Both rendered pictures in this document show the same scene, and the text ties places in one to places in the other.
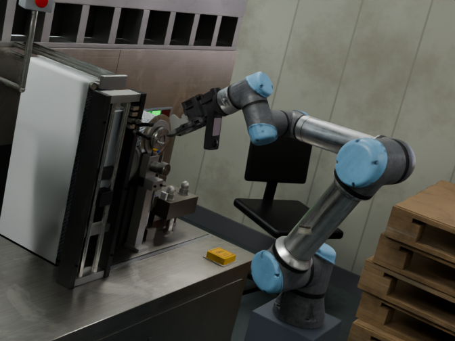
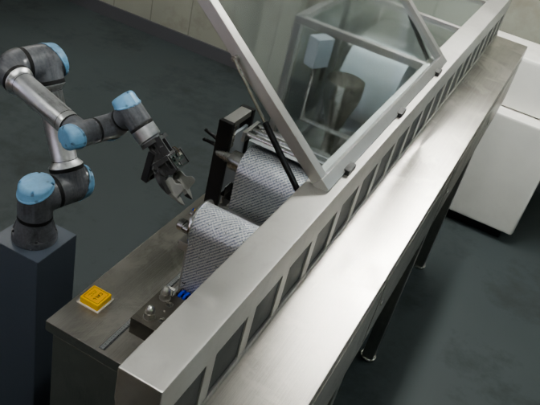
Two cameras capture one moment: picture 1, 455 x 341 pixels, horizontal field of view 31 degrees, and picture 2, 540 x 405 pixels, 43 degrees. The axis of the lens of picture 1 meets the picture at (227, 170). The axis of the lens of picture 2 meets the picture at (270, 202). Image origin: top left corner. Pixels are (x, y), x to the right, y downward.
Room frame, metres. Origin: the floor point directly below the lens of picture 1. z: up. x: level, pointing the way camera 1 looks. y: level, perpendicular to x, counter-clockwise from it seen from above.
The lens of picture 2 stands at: (4.08, 0.11, 2.48)
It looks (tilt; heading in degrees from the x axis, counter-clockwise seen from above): 34 degrees down; 169
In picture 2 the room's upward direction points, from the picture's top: 14 degrees clockwise
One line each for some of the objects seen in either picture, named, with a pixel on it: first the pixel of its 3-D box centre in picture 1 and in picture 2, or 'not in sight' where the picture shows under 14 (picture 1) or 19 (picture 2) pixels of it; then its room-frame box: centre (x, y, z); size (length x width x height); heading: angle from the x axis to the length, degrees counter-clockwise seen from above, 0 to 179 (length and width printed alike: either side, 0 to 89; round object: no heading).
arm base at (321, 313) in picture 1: (302, 300); (34, 224); (2.18, -0.30, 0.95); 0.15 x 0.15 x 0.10
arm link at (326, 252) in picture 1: (311, 264); (37, 196); (2.17, -0.29, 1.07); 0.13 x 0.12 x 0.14; 136
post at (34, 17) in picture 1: (28, 49); not in sight; (1.97, 0.54, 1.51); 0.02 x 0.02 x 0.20
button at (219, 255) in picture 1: (221, 256); (96, 297); (2.45, -0.05, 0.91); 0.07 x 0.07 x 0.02; 60
